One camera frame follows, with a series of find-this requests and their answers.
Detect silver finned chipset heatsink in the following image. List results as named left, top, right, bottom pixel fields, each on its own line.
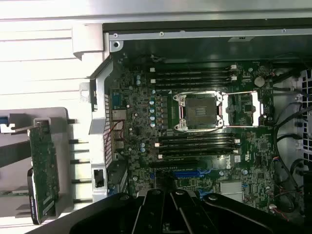
left=220, top=181, right=245, bottom=202

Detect blue expansion slot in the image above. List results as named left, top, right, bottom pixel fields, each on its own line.
left=172, top=170, right=205, bottom=179

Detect RAM slot white latches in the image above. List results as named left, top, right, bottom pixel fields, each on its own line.
left=155, top=138, right=241, bottom=145
left=157, top=150, right=241, bottom=159
left=149, top=65, right=238, bottom=73

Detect black expansion slot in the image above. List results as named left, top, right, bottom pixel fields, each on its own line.
left=148, top=159, right=200, bottom=169

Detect green motherboard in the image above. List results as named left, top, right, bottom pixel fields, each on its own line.
left=109, top=56, right=276, bottom=215

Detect thin metal locking lever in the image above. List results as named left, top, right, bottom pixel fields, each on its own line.
left=180, top=127, right=224, bottom=135
left=173, top=89, right=220, bottom=96

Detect grey parts rack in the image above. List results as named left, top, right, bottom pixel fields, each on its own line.
left=0, top=107, right=70, bottom=220

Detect green RAM stick bare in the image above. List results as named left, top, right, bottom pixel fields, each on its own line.
left=0, top=190, right=29, bottom=196

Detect CPU socket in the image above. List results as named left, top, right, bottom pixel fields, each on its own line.
left=172, top=91, right=225, bottom=133

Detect metal socket cover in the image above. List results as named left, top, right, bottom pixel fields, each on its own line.
left=221, top=91, right=264, bottom=128

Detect perforated metal disk bay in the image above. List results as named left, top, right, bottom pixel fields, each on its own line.
left=273, top=65, right=312, bottom=159

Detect dark grey open PC case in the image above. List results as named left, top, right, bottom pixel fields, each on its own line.
left=72, top=19, right=312, bottom=234

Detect black wire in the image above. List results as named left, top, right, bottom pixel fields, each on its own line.
left=273, top=99, right=305, bottom=193

